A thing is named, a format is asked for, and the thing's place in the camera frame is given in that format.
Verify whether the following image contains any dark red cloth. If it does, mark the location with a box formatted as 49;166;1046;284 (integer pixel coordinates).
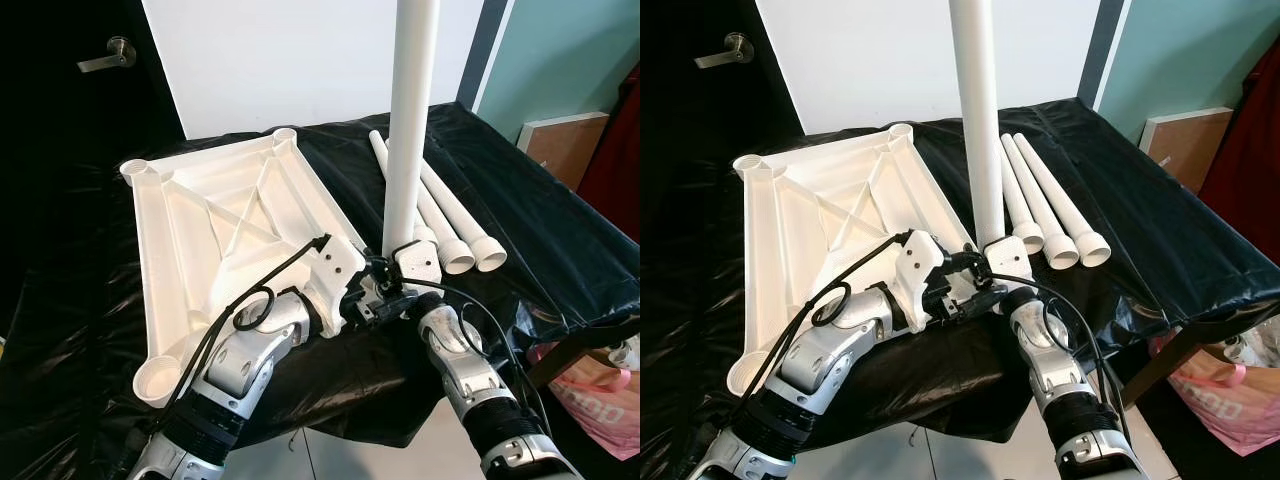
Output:
1198;60;1280;236
578;65;641;241

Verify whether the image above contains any pink clear plastic bag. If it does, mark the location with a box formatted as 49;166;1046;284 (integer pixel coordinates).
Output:
528;335;641;461
1155;335;1280;456

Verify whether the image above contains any silver door lever handle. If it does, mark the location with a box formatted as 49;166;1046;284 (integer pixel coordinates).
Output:
695;32;753;69
78;36;137;73

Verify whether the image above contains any black plastic table cover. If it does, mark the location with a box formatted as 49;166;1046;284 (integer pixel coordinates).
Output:
640;95;1280;480
0;100;641;480

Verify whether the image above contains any dark grey wall trim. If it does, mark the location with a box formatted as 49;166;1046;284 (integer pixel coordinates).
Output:
457;0;511;106
1078;0;1126;101

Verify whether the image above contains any white plastic table top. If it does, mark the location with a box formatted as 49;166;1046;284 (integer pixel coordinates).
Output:
733;122;986;396
120;126;376;409

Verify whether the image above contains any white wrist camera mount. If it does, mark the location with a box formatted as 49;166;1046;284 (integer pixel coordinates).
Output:
893;230;956;331
393;240;443;291
300;236;369;336
985;238;1036;291

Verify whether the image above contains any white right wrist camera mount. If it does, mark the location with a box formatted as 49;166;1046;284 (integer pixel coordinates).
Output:
985;238;1036;291
393;240;443;291

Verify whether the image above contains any white framed brown board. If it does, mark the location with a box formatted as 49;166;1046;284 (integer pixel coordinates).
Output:
517;111;611;191
1140;106;1234;193

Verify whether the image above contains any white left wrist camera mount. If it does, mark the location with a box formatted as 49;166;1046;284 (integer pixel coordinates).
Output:
300;236;369;336
893;230;956;331

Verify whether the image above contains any white plastic table leg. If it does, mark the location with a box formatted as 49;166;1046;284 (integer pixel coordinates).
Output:
420;160;509;273
1000;160;1046;251
382;0;442;251
370;130;441;249
415;185;477;276
998;133;1079;271
950;0;1006;249
1013;131;1112;268

